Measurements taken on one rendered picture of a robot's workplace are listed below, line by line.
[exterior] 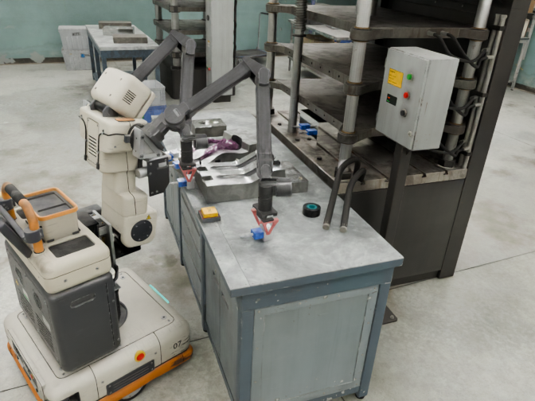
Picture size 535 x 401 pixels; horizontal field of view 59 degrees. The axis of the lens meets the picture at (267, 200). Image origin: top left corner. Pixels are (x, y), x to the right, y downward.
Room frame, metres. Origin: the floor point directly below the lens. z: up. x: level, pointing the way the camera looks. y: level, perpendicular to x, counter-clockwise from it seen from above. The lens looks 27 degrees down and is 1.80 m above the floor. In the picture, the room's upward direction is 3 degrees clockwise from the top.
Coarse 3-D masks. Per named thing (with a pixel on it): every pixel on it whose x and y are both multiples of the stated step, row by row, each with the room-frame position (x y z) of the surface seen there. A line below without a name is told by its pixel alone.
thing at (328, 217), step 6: (336, 174) 2.05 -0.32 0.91; (336, 180) 2.00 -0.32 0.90; (336, 186) 1.95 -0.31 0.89; (336, 192) 1.92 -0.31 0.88; (330, 198) 1.87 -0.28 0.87; (336, 198) 1.89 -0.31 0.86; (330, 204) 1.83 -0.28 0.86; (330, 210) 1.79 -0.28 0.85; (330, 216) 1.76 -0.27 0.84; (324, 222) 1.72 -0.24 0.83; (330, 222) 1.74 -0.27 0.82; (324, 228) 1.71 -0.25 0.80
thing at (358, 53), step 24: (360, 0) 2.28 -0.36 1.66; (480, 0) 2.54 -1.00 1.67; (360, 24) 2.27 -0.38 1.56; (480, 24) 2.51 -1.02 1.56; (360, 48) 2.27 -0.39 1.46; (480, 48) 2.52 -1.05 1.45; (360, 72) 2.27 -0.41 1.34; (456, 120) 2.52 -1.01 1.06; (456, 144) 2.52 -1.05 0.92; (336, 168) 2.31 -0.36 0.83
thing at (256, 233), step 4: (260, 224) 1.63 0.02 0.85; (268, 224) 1.63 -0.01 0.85; (252, 228) 1.61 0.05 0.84; (256, 228) 1.62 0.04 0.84; (260, 228) 1.62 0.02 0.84; (268, 228) 1.60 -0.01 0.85; (252, 232) 1.59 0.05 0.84; (256, 232) 1.59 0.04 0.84; (260, 232) 1.59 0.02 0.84; (264, 232) 1.59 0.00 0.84; (240, 236) 1.57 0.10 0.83; (244, 236) 1.57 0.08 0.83; (252, 236) 1.59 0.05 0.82; (256, 236) 1.58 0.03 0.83; (260, 236) 1.59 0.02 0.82; (264, 236) 1.59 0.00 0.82; (268, 236) 1.60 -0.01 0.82; (264, 240) 1.59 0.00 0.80
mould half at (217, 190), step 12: (252, 156) 2.19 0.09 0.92; (240, 168) 2.11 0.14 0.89; (252, 168) 2.08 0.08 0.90; (276, 168) 2.02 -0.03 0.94; (288, 168) 2.20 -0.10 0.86; (216, 180) 1.95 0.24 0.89; (228, 180) 1.96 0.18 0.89; (240, 180) 1.98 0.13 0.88; (252, 180) 1.97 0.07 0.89; (300, 180) 2.06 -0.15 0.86; (204, 192) 1.93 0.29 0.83; (216, 192) 1.89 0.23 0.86; (228, 192) 1.92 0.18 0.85; (240, 192) 1.94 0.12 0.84; (252, 192) 1.96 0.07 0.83; (300, 192) 2.05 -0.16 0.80
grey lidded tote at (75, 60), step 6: (66, 54) 7.76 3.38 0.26; (72, 54) 7.79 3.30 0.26; (78, 54) 7.83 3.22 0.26; (84, 54) 7.86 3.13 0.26; (66, 60) 7.76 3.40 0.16; (72, 60) 7.80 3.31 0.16; (78, 60) 7.83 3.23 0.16; (84, 60) 7.86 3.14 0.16; (90, 60) 7.89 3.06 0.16; (66, 66) 7.77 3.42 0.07; (72, 66) 7.80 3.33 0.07; (78, 66) 7.83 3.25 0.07; (84, 66) 7.87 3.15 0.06; (90, 66) 7.90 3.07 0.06
